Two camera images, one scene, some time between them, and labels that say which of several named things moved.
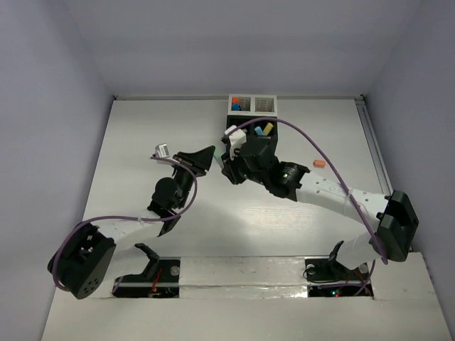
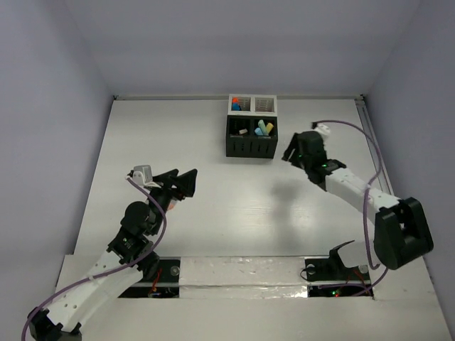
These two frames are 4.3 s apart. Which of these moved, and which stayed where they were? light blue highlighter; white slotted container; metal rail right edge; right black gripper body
Moved: right black gripper body
Stayed: white slotted container; metal rail right edge; light blue highlighter
